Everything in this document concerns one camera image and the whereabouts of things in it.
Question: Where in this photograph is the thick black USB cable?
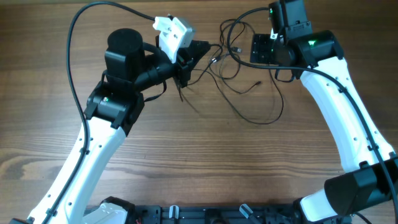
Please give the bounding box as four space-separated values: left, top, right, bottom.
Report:
210 18 285 126

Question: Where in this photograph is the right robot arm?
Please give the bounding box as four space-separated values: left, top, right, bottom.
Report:
267 1 397 223

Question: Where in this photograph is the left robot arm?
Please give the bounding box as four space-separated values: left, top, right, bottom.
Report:
26 28 211 223

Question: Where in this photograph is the left camera black cable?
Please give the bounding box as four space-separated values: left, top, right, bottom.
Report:
40 1 156 224

